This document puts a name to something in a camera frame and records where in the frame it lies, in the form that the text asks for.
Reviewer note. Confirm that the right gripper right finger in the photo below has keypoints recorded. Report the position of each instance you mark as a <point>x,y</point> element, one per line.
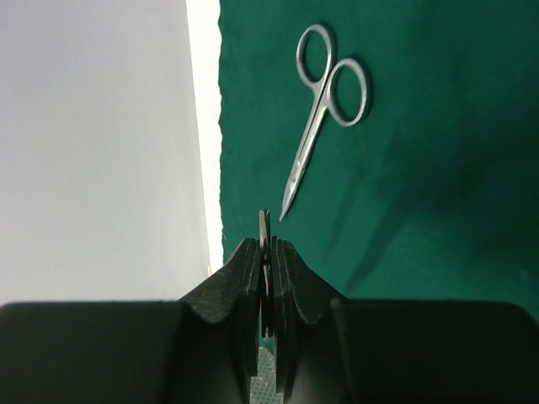
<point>332,349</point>

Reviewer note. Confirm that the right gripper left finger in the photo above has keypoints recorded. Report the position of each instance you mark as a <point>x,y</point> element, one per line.
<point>201,348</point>

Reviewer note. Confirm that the metal mesh instrument tray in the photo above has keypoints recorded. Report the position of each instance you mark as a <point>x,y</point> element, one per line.
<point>263,384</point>

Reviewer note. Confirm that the steel surgical forceps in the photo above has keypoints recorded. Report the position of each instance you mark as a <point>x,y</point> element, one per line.
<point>266,300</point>

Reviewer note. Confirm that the green surgical drape cloth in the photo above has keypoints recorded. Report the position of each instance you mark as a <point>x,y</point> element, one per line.
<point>434,195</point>

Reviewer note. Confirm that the steel surgical scissors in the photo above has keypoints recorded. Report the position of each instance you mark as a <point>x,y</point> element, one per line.
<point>324,102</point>

